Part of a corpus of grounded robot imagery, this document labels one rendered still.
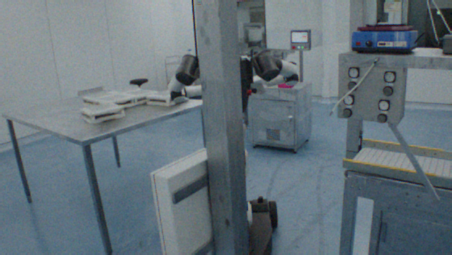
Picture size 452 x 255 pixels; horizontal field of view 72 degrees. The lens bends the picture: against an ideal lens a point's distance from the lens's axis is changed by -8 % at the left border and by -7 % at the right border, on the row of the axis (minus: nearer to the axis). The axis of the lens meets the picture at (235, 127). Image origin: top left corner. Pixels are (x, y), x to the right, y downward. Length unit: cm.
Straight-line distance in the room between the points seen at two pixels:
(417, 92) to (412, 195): 509
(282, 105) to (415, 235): 262
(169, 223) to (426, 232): 102
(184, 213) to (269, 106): 319
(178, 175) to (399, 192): 88
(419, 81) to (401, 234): 501
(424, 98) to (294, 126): 315
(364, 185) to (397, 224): 22
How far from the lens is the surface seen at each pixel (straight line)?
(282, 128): 386
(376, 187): 135
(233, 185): 72
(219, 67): 65
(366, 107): 122
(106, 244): 235
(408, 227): 146
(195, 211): 75
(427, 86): 634
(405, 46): 121
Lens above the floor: 143
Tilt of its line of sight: 16 degrees down
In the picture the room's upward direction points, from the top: 3 degrees counter-clockwise
